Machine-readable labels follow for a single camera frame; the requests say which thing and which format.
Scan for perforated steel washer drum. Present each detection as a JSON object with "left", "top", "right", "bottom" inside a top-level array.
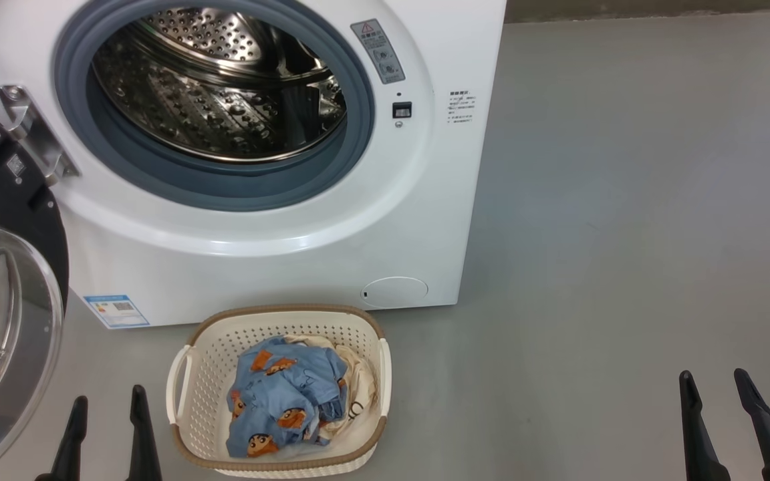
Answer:
[{"left": 91, "top": 7, "right": 348, "bottom": 163}]

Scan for grey rubber door gasket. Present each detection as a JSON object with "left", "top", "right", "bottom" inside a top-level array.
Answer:
[{"left": 53, "top": 0, "right": 376, "bottom": 212}]

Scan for cream white garment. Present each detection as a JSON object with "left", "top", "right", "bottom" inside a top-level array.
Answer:
[{"left": 285, "top": 335, "right": 379, "bottom": 442}]

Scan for metal door hinge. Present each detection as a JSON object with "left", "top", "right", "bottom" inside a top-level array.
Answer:
[{"left": 0, "top": 85, "right": 82, "bottom": 186}]

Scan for blue cartoon-print garment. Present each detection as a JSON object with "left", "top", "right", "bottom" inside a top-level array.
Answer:
[{"left": 226, "top": 336, "right": 349, "bottom": 459}]

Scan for white front-load washing machine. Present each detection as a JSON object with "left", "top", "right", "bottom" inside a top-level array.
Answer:
[{"left": 0, "top": 0, "right": 507, "bottom": 329}]

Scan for round white filter cover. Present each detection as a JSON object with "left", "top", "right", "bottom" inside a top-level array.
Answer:
[{"left": 361, "top": 277, "right": 429, "bottom": 309}]

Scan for blue energy label sticker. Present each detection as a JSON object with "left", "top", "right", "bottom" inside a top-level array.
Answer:
[{"left": 84, "top": 295, "right": 150, "bottom": 329}]

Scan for grey warning label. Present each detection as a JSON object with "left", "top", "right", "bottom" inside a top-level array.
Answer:
[{"left": 350, "top": 19, "right": 406, "bottom": 85}]

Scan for cream perforated laundry basket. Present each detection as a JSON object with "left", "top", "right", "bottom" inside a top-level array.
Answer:
[{"left": 166, "top": 305, "right": 393, "bottom": 478}]

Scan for black text notice sticker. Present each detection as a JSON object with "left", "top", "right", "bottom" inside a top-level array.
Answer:
[{"left": 448, "top": 90, "right": 475, "bottom": 126}]

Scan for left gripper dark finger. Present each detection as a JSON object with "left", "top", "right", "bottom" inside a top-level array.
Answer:
[
  {"left": 51, "top": 395, "right": 89, "bottom": 481},
  {"left": 128, "top": 385, "right": 162, "bottom": 481}
]

